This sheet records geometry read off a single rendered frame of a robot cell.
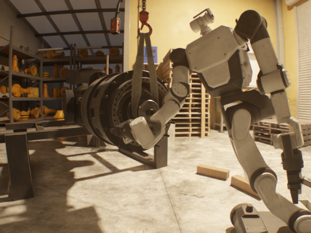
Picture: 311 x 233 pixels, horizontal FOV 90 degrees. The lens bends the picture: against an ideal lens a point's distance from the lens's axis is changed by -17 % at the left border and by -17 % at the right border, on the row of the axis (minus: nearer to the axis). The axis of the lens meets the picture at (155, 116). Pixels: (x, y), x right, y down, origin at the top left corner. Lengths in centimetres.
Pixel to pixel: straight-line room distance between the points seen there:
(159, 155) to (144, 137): 181
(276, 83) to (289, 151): 28
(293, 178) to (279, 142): 16
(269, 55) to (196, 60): 33
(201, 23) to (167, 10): 552
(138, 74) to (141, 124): 42
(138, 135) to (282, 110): 60
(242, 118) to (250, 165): 25
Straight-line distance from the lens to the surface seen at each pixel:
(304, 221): 121
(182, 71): 98
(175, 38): 616
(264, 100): 95
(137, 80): 106
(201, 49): 91
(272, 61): 87
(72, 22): 1078
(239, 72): 88
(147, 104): 106
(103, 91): 109
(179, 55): 104
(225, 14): 709
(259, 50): 88
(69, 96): 236
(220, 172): 232
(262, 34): 89
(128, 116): 110
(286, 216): 121
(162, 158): 259
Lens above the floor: 92
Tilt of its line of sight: 5 degrees down
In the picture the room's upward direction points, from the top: straight up
